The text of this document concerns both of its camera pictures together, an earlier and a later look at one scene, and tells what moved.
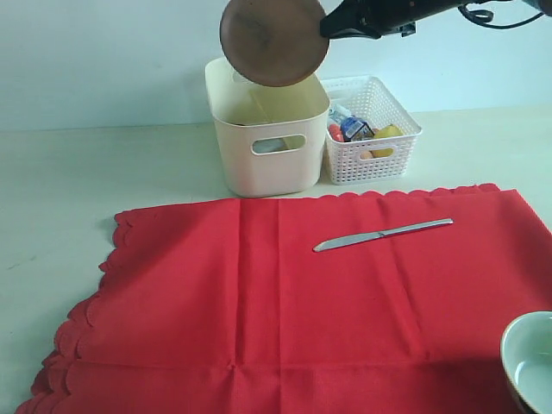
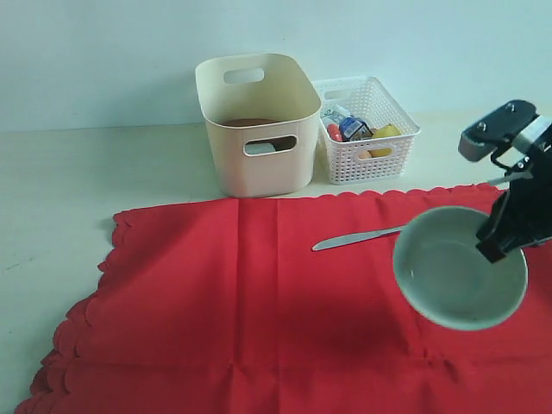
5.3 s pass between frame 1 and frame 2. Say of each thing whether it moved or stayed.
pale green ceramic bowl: moved
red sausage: stayed
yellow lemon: stayed
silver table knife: stayed
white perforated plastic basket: stayed
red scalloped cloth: stayed
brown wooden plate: moved
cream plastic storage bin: stayed
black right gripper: moved
